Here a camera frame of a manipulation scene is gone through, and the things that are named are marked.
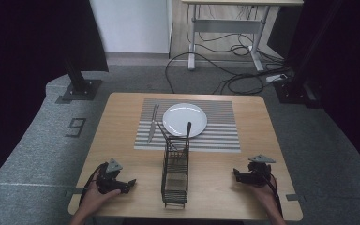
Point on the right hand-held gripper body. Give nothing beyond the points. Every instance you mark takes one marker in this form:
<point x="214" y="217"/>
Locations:
<point x="258" y="175"/>

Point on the person's right hand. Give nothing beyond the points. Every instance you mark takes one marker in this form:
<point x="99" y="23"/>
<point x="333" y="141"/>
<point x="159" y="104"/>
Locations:
<point x="264" y="192"/>

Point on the person's left hand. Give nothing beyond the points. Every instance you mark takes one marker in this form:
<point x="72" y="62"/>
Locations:
<point x="97" y="200"/>

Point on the grey striped placemat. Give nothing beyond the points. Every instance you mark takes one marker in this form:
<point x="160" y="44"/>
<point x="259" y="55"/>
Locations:
<point x="222" y="131"/>

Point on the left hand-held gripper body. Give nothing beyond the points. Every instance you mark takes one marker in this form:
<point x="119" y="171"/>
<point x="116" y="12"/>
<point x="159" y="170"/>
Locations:
<point x="108" y="179"/>

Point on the thin black utensil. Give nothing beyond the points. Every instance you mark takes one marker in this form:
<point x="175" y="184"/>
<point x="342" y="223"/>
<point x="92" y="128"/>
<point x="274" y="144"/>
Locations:
<point x="162" y="130"/>

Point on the silver knife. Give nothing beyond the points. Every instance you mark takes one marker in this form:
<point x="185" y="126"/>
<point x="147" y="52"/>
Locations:
<point x="151" y="132"/>

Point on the grey tape strip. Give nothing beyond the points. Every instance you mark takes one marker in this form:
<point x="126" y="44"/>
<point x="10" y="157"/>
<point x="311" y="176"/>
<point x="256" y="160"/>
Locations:
<point x="295" y="197"/>
<point x="74" y="192"/>

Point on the black metal stand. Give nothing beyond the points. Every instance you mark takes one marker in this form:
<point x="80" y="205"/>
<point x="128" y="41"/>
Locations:
<point x="79" y="82"/>
<point x="296" y="84"/>

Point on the white round plate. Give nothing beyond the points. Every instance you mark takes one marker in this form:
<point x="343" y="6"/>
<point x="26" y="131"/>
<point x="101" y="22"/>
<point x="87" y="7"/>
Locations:
<point x="184" y="118"/>

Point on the white-legged desk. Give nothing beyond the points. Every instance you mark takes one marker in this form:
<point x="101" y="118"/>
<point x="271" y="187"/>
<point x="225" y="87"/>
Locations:
<point x="228" y="25"/>

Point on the white power strip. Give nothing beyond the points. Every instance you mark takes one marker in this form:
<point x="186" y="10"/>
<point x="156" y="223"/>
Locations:
<point x="276" y="78"/>

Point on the white wall panel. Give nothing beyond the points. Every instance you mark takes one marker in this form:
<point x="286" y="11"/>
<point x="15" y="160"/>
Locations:
<point x="131" y="25"/>

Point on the dark floor number marker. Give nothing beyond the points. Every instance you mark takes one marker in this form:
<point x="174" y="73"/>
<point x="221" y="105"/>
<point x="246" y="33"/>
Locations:
<point x="76" y="126"/>

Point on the dark curtain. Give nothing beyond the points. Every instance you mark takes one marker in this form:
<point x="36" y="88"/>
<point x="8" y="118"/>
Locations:
<point x="350" y="62"/>
<point x="25" y="47"/>

